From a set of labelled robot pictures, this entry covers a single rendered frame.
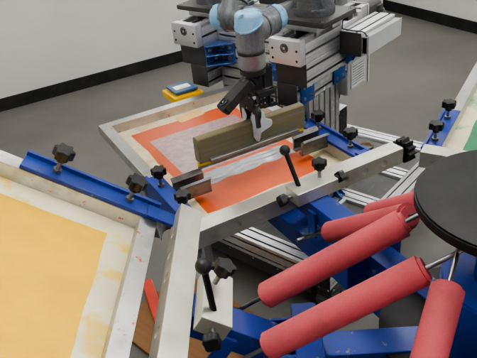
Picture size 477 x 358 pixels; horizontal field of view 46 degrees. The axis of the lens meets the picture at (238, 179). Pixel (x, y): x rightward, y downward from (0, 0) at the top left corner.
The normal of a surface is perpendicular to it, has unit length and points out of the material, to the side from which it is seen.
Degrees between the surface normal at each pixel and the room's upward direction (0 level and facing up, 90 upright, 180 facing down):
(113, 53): 90
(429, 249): 0
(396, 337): 0
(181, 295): 32
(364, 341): 0
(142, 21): 90
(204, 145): 91
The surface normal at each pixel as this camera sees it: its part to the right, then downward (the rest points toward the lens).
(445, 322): 0.10, -0.34
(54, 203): 0.45, -0.76
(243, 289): -0.09, -0.85
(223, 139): 0.50, 0.43
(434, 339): -0.19, -0.45
